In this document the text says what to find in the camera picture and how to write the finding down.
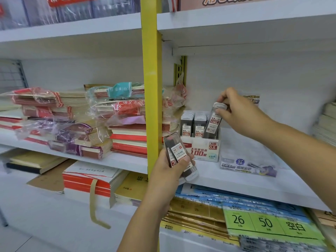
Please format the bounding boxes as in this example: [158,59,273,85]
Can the person's right forearm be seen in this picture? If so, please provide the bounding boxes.
[258,122,336,216]

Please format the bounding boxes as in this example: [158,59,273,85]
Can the wrapped red-band notebook pack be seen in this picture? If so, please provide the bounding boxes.
[89,99,146,121]

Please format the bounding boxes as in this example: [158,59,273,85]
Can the yellow slotted bracket rail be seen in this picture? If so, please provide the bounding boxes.
[173,55,188,87]

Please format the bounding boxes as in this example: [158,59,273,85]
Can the wrapped red-band notebook stack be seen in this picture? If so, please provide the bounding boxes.
[5,87,90,120]

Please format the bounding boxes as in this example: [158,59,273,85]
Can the grey metal rack leg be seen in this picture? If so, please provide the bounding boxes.
[0,207,9,228]

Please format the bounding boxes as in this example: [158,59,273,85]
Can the beige notebook stack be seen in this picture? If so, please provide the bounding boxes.
[307,208,336,252]
[311,102,336,147]

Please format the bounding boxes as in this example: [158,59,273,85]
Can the wrapped purple-band notebook stack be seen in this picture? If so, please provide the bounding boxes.
[15,118,113,160]

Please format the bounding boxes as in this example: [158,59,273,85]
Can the clear pen packs red label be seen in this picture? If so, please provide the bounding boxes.
[0,0,142,30]

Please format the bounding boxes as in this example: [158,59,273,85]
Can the person's right hand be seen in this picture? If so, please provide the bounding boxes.
[215,87,275,141]

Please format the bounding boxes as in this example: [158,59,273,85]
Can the clear display of green purple tubes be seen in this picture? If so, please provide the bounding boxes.
[220,94,278,177]

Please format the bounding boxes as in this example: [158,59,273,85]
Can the grey wire grid panel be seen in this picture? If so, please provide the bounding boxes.
[0,59,29,93]

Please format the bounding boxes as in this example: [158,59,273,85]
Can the orange pink sign board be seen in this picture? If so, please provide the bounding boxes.
[179,0,292,11]

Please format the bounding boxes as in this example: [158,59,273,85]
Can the white lead display box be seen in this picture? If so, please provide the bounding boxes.
[180,133,221,163]

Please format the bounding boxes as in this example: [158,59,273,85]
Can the yellow notebook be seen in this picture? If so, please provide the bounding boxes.
[114,171,149,208]

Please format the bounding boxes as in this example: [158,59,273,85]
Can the red white receipt book bundle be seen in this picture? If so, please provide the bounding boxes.
[62,161,130,205]

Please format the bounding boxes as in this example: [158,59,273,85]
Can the flat red white book stack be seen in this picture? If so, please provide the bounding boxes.
[0,99,28,130]

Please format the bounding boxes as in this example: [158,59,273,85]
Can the yellow shelf post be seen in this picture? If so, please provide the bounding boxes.
[140,0,163,252]

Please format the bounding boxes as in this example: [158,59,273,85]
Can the tan notebooks with black spine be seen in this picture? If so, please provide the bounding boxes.
[6,150,69,175]

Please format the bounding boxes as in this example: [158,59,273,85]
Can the wrapped teal-band notebook pack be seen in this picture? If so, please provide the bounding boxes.
[85,82,145,100]

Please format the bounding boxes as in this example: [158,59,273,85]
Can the rows of lead cases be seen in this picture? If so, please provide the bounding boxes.
[180,110,210,138]

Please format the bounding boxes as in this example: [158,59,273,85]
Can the beige paper strap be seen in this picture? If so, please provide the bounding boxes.
[89,178,116,230]

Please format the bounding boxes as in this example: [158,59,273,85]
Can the stack of blue paper packs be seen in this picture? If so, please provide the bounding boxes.
[174,183,309,218]

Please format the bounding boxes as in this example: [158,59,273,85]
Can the red-spine notebook stack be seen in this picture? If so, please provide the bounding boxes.
[107,123,180,158]

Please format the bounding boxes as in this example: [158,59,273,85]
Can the pink paper sheet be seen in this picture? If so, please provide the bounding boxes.
[120,115,146,126]

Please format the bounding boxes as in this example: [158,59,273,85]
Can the brown kraft folder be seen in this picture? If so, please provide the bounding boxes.
[26,159,77,194]

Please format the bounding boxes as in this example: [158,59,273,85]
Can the crumpled plastic-wrapped notebook pack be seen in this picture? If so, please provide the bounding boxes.
[162,73,187,124]

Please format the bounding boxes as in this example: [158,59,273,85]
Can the stack of gold paper packs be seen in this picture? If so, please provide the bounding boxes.
[160,196,241,247]

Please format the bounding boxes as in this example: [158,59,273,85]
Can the person's left hand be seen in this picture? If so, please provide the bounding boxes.
[144,148,196,216]

